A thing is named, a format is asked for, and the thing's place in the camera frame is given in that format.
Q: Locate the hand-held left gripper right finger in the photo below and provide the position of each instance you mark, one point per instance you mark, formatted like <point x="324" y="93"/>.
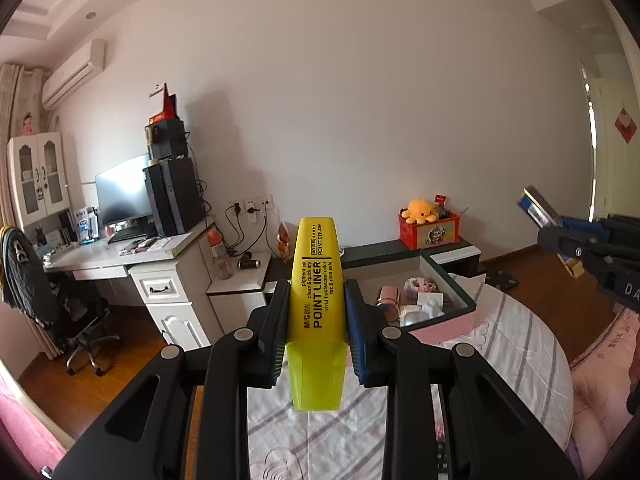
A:
<point x="355" y="340"/>

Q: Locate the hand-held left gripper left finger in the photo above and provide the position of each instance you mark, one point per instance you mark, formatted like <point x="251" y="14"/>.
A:
<point x="280" y="340"/>

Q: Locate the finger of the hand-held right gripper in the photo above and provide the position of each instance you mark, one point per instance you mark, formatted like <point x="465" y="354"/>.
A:
<point x="575" y="249"/>
<point x="585" y="226"/>

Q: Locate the blue case yellow end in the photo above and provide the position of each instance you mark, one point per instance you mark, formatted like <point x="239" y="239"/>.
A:
<point x="540" y="207"/>

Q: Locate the yellow highlighter pen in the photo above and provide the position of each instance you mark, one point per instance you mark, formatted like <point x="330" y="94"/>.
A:
<point x="315" y="300"/>

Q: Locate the white building block figure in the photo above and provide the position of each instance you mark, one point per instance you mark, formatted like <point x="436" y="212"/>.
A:
<point x="431" y="306"/>

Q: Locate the pink box dark rim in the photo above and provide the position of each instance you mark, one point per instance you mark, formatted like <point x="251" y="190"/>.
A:
<point x="442" y="329"/>

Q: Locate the person's right forearm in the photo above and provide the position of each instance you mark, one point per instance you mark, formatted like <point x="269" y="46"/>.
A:
<point x="635" y="385"/>

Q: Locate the white rounded toy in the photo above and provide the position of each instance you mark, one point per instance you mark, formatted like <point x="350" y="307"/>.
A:
<point x="411" y="319"/>

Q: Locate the white door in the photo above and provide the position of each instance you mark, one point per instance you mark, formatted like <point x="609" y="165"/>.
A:
<point x="610" y="160"/>

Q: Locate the black floor scale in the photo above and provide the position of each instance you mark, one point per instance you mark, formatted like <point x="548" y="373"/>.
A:
<point x="502" y="280"/>

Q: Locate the black cylinder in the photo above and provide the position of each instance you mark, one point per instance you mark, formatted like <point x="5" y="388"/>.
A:
<point x="247" y="261"/>

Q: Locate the pink building block figure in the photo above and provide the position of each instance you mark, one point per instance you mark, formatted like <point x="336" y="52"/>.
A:
<point x="420" y="285"/>

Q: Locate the light pink quilt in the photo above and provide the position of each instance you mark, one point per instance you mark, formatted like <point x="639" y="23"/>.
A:
<point x="600" y="360"/>

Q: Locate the clear bottle orange top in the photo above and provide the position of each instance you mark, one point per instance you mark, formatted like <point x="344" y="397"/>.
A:
<point x="222" y="260"/>

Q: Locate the orange wrapped item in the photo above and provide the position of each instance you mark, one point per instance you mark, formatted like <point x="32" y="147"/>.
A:
<point x="283" y="240"/>

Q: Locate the red door decoration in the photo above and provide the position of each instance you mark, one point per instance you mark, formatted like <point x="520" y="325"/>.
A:
<point x="627" y="122"/>

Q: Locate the white computer desk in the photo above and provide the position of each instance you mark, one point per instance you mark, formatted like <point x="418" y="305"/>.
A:
<point x="170" y="300"/>

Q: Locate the round bed striped sheet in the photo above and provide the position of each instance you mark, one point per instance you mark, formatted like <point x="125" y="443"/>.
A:
<point x="505" y="350"/>

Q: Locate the white dark-topped nightstand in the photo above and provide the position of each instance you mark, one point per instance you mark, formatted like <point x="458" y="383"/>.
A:
<point x="450" y="252"/>

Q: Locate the red printed storage box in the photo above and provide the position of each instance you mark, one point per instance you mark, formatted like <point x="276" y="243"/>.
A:
<point x="430" y="232"/>

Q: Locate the yellow octopus plush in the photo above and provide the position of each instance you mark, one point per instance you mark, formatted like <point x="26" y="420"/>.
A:
<point x="420" y="210"/>

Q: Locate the magazine on desk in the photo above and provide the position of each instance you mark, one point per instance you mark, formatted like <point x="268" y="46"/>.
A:
<point x="145" y="246"/>

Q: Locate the black computer tower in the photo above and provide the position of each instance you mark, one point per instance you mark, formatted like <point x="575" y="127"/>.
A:
<point x="175" y="197"/>

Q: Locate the black keyboard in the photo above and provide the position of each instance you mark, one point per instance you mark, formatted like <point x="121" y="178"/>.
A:
<point x="132" y="233"/>

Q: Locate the black office chair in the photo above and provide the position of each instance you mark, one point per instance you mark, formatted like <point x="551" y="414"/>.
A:
<point x="85" y="330"/>

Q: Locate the black computer monitor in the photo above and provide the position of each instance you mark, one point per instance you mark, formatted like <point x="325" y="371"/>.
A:
<point x="122" y="190"/>

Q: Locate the black speaker stack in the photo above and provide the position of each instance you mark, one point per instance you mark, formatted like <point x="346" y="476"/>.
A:
<point x="167" y="140"/>

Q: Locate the red pointed box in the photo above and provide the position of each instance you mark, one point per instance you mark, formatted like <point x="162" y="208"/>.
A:
<point x="167" y="107"/>

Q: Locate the dark printed jacket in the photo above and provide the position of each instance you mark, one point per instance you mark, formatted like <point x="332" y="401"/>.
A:
<point x="25" y="275"/>

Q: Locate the deep pink cloth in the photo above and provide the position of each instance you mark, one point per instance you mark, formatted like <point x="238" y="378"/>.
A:
<point x="22" y="410"/>

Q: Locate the white glass door cabinet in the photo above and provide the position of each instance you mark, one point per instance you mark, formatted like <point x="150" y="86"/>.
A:
<point x="37" y="180"/>

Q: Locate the white air conditioner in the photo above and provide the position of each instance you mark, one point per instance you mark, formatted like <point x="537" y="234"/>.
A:
<point x="75" y="75"/>

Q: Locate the beige curtain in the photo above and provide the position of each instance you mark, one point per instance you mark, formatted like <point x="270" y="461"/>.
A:
<point x="10" y="110"/>

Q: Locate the white wall outlets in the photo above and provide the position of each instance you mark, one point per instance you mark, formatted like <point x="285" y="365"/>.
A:
<point x="250" y="205"/>

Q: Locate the cartoon wall sticker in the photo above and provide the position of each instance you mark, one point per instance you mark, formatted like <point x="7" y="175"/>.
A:
<point x="27" y="124"/>

